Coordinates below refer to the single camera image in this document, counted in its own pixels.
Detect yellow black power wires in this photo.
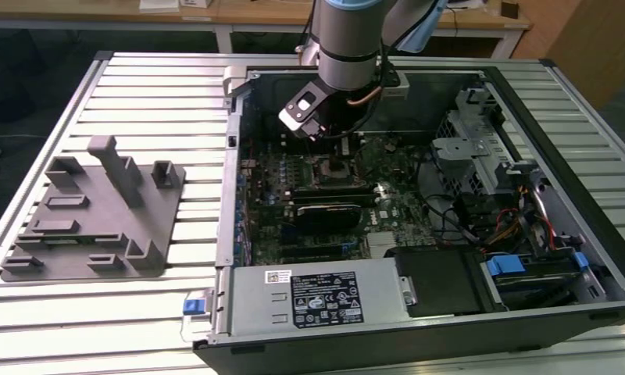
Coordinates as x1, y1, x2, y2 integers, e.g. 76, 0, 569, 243
479, 222, 523, 245

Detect silver power supply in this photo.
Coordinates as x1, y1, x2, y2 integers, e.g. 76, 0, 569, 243
223, 259, 416, 339

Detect grey parts rack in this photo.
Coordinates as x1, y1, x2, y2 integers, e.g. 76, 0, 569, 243
0, 134, 188, 282

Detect silver drive bay cage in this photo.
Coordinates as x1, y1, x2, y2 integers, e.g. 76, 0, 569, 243
429, 87, 543, 198

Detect hanging cable with plug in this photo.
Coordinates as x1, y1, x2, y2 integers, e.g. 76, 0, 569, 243
293, 0, 317, 54

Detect black graphics card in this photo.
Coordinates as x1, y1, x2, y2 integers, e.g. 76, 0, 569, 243
293, 201, 364, 235

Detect red data wire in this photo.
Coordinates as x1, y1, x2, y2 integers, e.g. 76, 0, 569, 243
495, 208, 560, 251

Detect black open PC case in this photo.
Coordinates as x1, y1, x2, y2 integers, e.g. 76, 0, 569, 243
191, 64, 625, 375

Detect black cable brass connector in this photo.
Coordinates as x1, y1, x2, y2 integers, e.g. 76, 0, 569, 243
343, 46, 397, 109

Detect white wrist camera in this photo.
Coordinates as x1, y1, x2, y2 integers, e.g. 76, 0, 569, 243
383, 72, 411, 98
279, 81, 327, 138

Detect CPU socket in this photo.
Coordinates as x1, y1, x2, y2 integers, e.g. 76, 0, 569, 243
309, 152, 369, 188

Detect silver chipset heatsink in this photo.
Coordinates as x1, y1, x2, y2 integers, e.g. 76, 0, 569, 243
367, 232, 403, 255

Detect green RAM stick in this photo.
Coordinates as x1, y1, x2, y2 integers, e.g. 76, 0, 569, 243
40, 233, 124, 245

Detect wooden desk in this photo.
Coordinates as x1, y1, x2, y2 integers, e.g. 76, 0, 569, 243
83, 0, 533, 59

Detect green motherboard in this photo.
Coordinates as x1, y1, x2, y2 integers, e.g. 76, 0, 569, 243
236, 130, 433, 266

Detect black expansion slot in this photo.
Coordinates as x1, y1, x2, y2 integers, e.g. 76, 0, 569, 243
280, 245, 359, 262

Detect hard disk in blue carrier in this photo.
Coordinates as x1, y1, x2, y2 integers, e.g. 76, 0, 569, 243
481, 252, 589, 312

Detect wooden cabinet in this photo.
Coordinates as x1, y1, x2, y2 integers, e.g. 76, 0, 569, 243
513, 0, 625, 113

